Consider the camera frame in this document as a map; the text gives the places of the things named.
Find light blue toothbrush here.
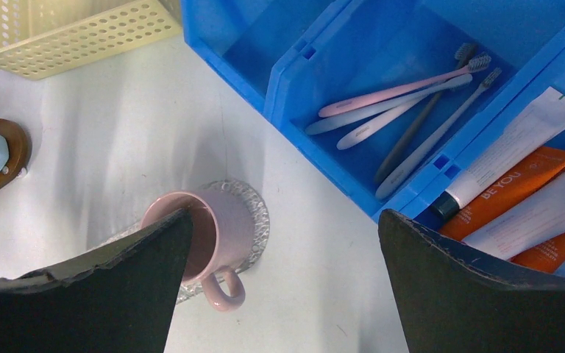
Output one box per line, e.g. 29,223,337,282
305,74,473,135

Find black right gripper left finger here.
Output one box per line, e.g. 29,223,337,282
0,210,193,352

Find brown wooden oval tray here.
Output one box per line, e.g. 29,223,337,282
0,118,32,210

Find white toothpaste tube black cap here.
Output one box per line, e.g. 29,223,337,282
430,87,565,221

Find pink mug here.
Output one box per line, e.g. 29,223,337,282
141,190,255,312

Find white toothpaste tube pink cap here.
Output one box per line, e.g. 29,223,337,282
462,172,565,260

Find dark grey toothbrush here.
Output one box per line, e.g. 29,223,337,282
373,42,478,184

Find yellow perforated plastic basket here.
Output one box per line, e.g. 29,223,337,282
0,1,182,80

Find blue plastic divided bin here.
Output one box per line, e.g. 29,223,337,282
181,1,565,230

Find orange toothpaste tube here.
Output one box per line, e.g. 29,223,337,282
439,146,565,241
511,233,565,274

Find clear textured oval tray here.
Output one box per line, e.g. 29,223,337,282
105,179,270,303

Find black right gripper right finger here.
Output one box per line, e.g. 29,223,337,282
378,210,565,352

